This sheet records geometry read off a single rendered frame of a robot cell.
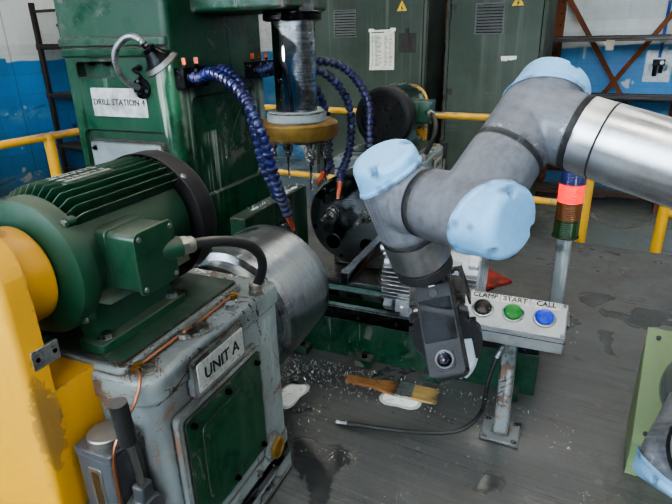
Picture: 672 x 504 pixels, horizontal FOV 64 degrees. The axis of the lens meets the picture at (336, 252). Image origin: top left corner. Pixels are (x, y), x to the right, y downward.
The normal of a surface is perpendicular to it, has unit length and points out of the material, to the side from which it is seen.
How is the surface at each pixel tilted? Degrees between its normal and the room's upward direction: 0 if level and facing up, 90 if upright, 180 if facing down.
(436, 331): 53
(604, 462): 0
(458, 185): 38
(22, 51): 90
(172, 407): 90
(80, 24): 90
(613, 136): 67
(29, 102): 90
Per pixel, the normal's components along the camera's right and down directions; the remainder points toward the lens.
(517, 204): 0.60, 0.25
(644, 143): -0.54, -0.07
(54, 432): 0.92, 0.13
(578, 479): -0.02, -0.93
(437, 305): -0.40, -0.30
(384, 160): -0.37, -0.75
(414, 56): -0.48, 0.33
